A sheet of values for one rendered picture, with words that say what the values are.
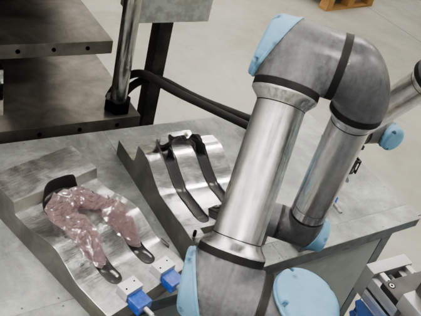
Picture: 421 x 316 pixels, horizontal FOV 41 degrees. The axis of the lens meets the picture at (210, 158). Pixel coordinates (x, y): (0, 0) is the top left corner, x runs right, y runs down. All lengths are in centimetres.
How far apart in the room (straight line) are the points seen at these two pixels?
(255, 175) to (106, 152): 100
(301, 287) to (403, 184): 284
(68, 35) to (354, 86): 123
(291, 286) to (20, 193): 82
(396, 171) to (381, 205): 182
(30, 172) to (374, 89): 96
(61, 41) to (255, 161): 115
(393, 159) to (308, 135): 177
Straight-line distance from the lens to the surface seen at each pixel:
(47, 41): 192
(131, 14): 188
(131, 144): 180
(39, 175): 157
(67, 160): 162
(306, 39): 94
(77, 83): 221
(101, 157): 182
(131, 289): 135
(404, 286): 140
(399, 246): 325
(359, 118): 99
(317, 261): 191
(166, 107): 364
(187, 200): 161
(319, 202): 112
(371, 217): 194
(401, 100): 140
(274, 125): 92
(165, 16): 210
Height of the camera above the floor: 192
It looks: 36 degrees down
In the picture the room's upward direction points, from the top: 16 degrees clockwise
